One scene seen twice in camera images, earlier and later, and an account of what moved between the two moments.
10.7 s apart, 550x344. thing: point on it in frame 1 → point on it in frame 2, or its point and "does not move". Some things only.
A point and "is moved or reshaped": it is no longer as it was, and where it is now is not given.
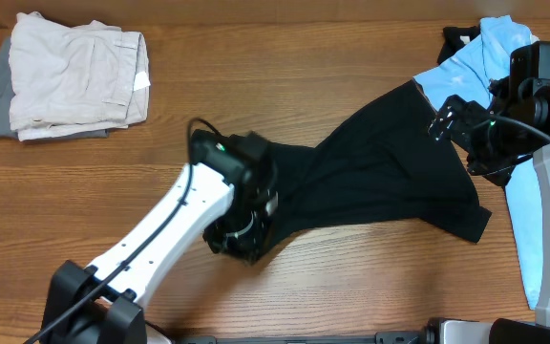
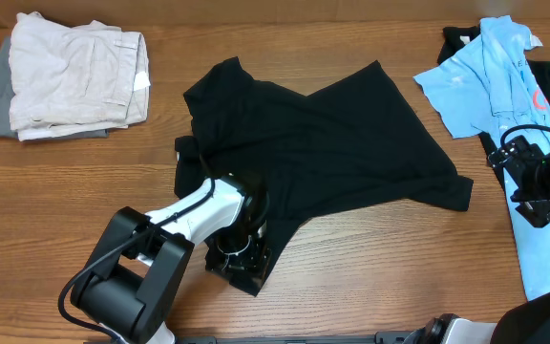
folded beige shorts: (75, 80) does not move
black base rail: (380, 337) does not move
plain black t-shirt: (384, 163) is moved or reshaped
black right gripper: (467, 114) → (539, 209)
